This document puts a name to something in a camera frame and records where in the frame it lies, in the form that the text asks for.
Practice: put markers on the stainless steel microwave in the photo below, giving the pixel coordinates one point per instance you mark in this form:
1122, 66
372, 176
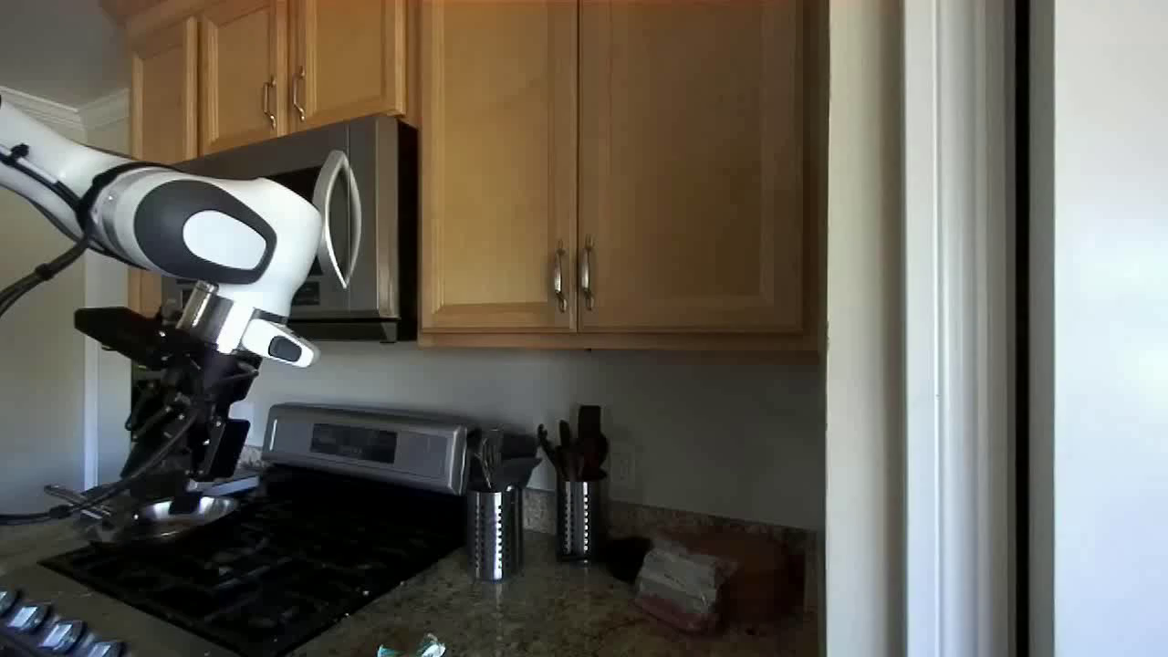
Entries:
383, 219

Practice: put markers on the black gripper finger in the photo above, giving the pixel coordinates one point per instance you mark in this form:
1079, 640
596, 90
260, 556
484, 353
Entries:
224, 449
151, 471

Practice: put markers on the pink zip bag with bread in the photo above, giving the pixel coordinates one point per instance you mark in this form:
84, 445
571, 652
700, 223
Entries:
681, 584

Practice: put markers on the wooden cupboard door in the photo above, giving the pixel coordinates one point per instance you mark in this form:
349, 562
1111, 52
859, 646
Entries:
694, 159
499, 159

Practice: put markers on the perforated steel utensil holder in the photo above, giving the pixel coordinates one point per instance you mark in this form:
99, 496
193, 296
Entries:
494, 535
586, 516

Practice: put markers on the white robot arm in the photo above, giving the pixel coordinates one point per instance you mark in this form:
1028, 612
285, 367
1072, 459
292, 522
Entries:
220, 240

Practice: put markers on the black and steel stove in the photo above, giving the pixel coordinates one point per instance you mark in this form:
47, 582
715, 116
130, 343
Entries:
279, 561

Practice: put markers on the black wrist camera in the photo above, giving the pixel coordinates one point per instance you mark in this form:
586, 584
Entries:
120, 331

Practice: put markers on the steel frying pan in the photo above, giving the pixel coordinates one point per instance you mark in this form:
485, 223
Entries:
183, 512

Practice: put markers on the white door frame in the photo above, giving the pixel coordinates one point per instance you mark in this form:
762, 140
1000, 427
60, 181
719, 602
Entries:
962, 331

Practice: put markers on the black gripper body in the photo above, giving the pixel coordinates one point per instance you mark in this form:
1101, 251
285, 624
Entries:
183, 387

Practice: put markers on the black nylon spatula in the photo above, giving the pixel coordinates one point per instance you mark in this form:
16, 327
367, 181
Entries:
478, 461

